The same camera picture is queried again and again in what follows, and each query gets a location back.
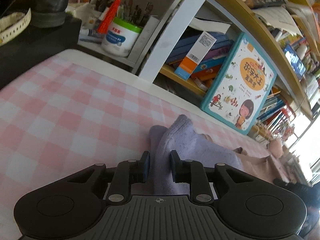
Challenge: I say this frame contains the pink plush toy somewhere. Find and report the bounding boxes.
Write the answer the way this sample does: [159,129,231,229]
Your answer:
[267,139,283,159]

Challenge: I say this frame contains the teal children's character book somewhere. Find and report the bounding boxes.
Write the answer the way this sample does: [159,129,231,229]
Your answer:
[200,33,277,135]

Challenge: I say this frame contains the white wooden bookshelf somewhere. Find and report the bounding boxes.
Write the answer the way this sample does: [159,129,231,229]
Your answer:
[78,0,319,127]

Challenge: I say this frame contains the white usmile box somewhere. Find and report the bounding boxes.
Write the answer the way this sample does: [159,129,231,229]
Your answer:
[174,31,216,80]

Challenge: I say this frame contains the purple and pink sweater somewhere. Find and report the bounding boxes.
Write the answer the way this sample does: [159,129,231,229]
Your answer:
[131,114,288,197]

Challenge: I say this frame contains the black leather shoe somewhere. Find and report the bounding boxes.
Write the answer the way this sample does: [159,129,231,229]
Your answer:
[30,0,68,28]

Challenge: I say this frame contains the pink checkered table mat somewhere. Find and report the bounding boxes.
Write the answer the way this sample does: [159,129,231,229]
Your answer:
[1,53,269,239]

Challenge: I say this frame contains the red tassel ornament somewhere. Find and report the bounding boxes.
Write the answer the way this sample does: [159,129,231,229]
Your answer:
[97,0,121,34]

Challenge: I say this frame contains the smartphone on shelf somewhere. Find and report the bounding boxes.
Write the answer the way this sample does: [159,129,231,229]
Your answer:
[283,44,306,81]

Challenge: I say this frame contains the white tub pen holder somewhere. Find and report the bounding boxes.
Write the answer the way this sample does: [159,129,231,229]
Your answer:
[101,17,143,57]

